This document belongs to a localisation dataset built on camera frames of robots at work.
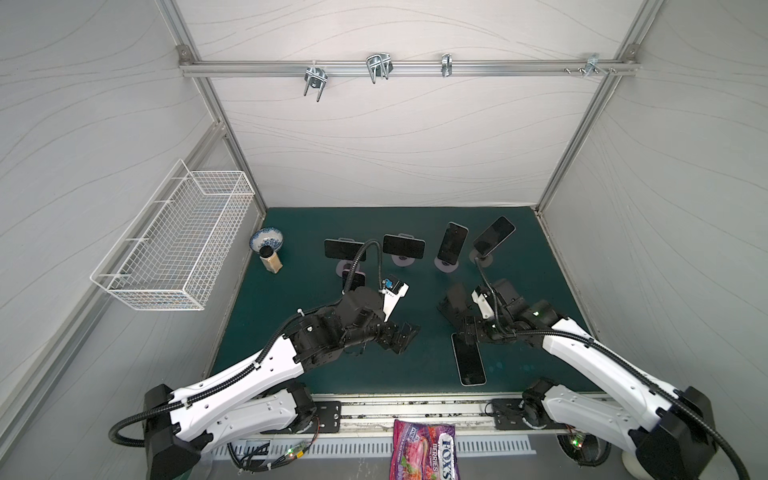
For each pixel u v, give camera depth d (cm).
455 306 86
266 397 60
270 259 96
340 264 104
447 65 78
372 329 58
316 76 78
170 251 69
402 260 104
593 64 76
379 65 77
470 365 84
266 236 108
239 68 78
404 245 99
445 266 102
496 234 101
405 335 60
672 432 38
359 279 81
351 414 75
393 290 60
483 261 105
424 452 67
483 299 66
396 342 60
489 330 69
